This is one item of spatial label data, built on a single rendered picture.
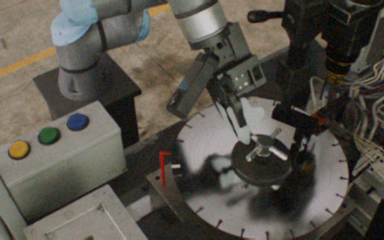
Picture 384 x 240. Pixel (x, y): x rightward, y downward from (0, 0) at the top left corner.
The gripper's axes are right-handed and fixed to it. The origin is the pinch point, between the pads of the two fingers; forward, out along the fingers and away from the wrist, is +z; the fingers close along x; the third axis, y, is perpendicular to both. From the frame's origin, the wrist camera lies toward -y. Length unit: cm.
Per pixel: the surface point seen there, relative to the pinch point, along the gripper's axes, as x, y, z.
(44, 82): 66, -26, -16
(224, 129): 7.3, 0.3, 0.2
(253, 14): -8.1, 6.8, -21.2
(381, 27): 47, 86, 20
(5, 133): 158, -60, 11
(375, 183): -7.3, 20.7, 22.3
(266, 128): 4.3, 7.4, 3.5
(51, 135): 24.7, -29.5, -11.6
